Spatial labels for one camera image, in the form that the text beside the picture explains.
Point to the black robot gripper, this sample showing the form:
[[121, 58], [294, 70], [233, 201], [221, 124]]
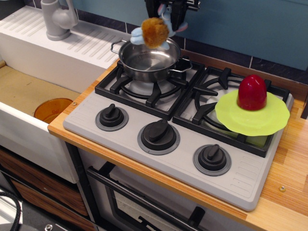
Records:
[[179, 8]]

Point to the stuffed elephant with brown mane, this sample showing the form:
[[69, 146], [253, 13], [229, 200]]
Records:
[[154, 32]]

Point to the red toy sweet potato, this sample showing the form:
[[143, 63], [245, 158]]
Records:
[[252, 93]]

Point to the stainless steel pot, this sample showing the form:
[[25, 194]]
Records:
[[150, 65]]

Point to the black stove grate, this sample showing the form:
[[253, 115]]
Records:
[[191, 103]]

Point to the left black stove knob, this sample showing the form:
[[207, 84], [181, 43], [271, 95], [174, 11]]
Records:
[[111, 118]]

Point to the black stove knob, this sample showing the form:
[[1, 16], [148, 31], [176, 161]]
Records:
[[212, 160], [111, 118], [158, 138]]

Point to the middle black stove knob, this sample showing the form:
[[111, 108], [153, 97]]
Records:
[[158, 138]]

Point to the grey toy stove top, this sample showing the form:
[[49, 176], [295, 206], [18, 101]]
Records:
[[240, 186]]

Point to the lime green plate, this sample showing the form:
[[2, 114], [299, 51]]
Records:
[[250, 122]]

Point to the right black stove knob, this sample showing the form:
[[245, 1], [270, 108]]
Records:
[[212, 160]]

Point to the grey toy faucet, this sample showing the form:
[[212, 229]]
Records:
[[58, 21]]

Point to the white toy sink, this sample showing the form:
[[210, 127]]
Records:
[[34, 69]]

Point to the toy oven door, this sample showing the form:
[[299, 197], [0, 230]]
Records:
[[135, 204]]

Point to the wood grain drawer fronts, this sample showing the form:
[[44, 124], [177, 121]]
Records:
[[45, 190]]

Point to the black oven door handle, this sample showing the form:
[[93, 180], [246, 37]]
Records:
[[102, 177]]

